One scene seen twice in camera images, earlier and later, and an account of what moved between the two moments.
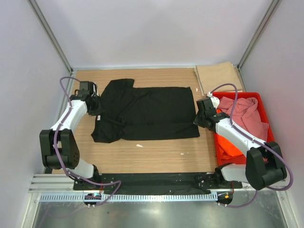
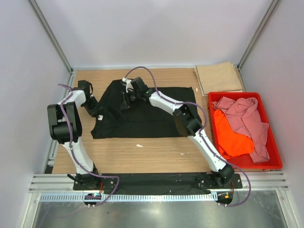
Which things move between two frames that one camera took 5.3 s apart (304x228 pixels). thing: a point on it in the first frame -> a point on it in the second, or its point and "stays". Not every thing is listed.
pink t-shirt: [245, 117] stays
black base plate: [110, 183] stays
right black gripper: [196, 120] -> [125, 104]
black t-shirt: [130, 112] stays
